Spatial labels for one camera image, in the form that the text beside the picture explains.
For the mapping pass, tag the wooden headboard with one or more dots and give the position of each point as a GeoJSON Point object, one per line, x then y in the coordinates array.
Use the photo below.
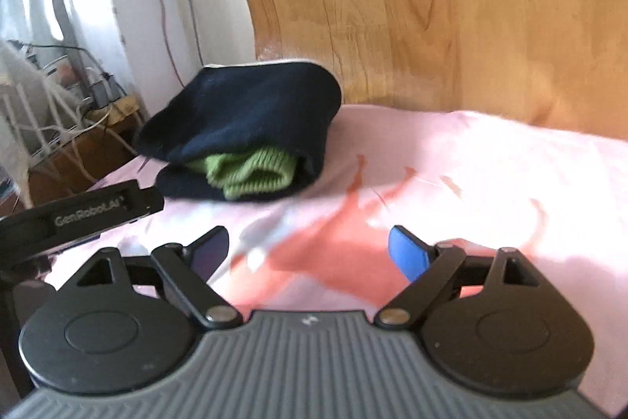
{"type": "Point", "coordinates": [554, 63]}

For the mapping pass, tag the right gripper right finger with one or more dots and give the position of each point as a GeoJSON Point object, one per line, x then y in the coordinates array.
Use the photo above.
{"type": "Point", "coordinates": [436, 275]}

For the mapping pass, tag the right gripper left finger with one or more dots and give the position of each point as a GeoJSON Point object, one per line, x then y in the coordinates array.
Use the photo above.
{"type": "Point", "coordinates": [180, 275]}

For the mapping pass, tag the navy garment with white stripe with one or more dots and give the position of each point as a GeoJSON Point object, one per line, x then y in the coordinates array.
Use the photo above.
{"type": "Point", "coordinates": [287, 105]}

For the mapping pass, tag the pink patterned bed sheet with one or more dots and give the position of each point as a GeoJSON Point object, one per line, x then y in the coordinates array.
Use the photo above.
{"type": "Point", "coordinates": [479, 181]}

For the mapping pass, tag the green knitted garment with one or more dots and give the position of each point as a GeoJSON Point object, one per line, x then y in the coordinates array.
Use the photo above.
{"type": "Point", "coordinates": [254, 172]}

